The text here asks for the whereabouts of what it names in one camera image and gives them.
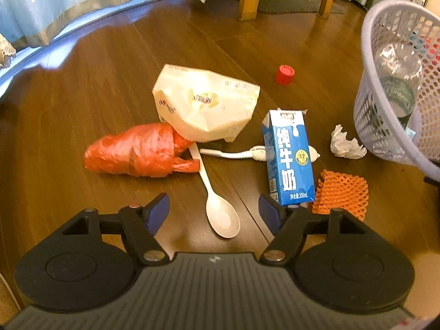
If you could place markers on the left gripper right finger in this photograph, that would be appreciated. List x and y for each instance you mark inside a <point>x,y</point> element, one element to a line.
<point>288,226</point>

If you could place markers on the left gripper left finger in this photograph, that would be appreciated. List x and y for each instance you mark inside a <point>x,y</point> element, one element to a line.
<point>140,224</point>

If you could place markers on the orange foam fruit net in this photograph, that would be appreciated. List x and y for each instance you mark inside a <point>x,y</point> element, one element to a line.
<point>344,191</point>

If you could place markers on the white plastic spoon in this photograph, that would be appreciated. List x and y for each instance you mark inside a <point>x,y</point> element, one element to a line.
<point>221,215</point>

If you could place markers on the red plastic bag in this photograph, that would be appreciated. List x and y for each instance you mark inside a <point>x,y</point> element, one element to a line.
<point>148,150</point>

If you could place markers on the white toothbrush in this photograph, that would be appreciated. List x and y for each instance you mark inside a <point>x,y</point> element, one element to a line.
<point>256,153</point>

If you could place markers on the blue milk carton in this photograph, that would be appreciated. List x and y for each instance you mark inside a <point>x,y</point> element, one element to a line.
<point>288,159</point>

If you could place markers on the white tissue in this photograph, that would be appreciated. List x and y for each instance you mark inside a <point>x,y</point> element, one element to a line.
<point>340,146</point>

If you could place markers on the red bottle cap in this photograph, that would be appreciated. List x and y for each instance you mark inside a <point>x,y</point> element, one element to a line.
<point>285,75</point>

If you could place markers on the lavender plastic mesh basket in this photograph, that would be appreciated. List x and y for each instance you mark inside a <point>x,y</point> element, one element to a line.
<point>397,21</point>

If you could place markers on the clear plastic bottle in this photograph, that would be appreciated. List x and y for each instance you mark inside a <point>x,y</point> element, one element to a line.
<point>400,72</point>

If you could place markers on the cream lace bedspread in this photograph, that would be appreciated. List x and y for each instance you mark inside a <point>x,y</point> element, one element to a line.
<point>7,52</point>

